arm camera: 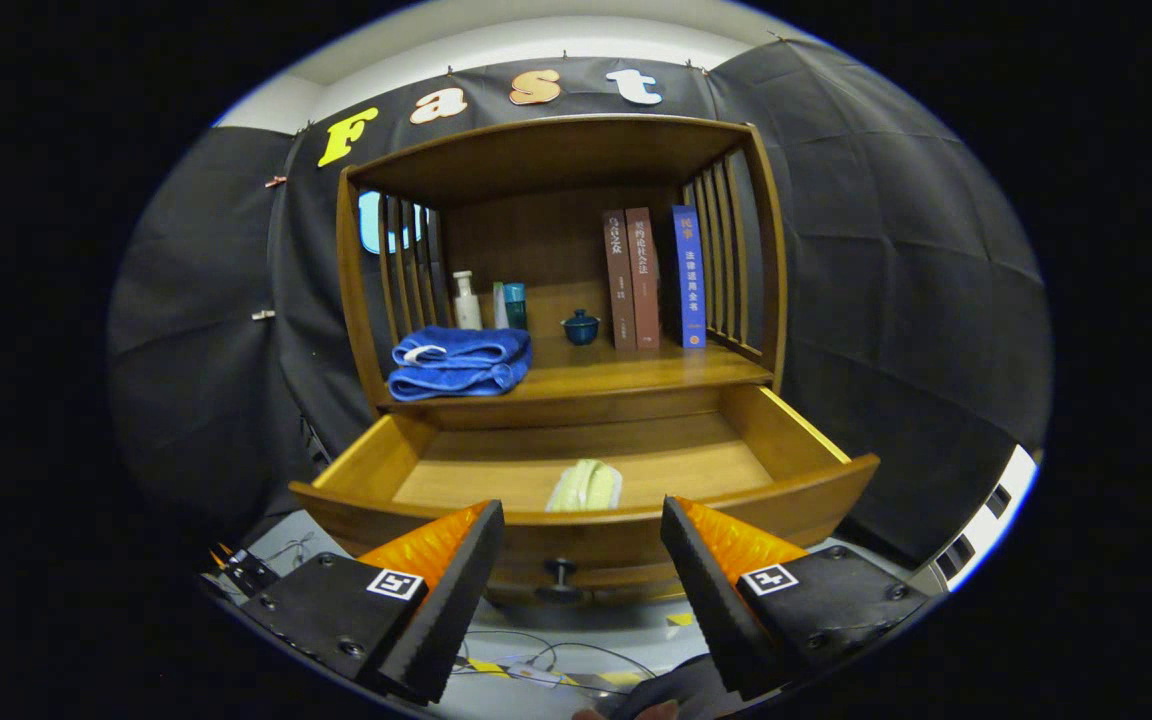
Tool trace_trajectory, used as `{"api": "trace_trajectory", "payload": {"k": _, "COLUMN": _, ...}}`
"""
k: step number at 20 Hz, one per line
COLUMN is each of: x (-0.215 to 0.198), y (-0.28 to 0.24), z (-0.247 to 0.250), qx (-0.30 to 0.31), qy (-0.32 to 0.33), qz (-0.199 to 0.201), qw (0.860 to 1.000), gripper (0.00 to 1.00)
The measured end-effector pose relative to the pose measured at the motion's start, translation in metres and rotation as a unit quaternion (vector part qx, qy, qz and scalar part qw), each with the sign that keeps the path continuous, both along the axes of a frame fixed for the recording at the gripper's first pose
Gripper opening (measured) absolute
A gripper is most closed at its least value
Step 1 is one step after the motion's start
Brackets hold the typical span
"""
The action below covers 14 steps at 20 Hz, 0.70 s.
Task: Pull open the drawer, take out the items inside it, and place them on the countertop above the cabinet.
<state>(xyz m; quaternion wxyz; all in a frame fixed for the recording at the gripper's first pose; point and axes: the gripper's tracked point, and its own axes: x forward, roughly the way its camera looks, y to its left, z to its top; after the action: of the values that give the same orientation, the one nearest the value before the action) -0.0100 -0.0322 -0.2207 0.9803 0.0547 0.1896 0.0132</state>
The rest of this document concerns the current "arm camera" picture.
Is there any white pump bottle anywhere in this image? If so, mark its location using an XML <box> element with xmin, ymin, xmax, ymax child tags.
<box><xmin>451</xmin><ymin>270</ymin><xmax>483</xmax><ymax>331</ymax></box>

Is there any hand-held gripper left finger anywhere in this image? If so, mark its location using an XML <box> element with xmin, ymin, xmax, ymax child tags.
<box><xmin>236</xmin><ymin>500</ymin><xmax>507</xmax><ymax>704</ymax></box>

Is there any green scrub brush white sponge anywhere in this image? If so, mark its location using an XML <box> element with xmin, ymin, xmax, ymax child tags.
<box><xmin>545</xmin><ymin>459</ymin><xmax>624</xmax><ymax>513</ymax></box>

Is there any wooden cabinet countertop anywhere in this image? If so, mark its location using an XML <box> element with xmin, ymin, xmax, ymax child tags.
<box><xmin>376</xmin><ymin>335</ymin><xmax>775</xmax><ymax>406</ymax></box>

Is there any wooden drawer with black knob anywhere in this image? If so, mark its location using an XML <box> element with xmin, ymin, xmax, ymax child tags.
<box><xmin>288</xmin><ymin>383</ymin><xmax>880</xmax><ymax>606</ymax></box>

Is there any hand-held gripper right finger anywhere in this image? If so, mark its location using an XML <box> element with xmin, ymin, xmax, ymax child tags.
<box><xmin>661</xmin><ymin>497</ymin><xmax>937</xmax><ymax>701</ymax></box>

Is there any white power strip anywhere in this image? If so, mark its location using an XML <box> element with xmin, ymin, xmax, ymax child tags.
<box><xmin>911</xmin><ymin>445</ymin><xmax>1039</xmax><ymax>596</ymax></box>

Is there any blue book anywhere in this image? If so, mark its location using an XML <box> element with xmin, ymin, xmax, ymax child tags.
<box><xmin>672</xmin><ymin>205</ymin><xmax>707</xmax><ymax>349</ymax></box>

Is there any brown book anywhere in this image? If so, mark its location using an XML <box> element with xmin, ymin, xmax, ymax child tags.
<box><xmin>603</xmin><ymin>209</ymin><xmax>637</xmax><ymax>352</ymax></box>
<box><xmin>625</xmin><ymin>207</ymin><xmax>661</xmax><ymax>350</ymax></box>

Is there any wooden cabinet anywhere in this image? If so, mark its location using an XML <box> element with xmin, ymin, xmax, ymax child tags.
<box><xmin>288</xmin><ymin>113</ymin><xmax>880</xmax><ymax>606</ymax></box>

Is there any folded blue towel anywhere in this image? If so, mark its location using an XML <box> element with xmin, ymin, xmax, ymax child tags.
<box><xmin>388</xmin><ymin>325</ymin><xmax>534</xmax><ymax>403</ymax></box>

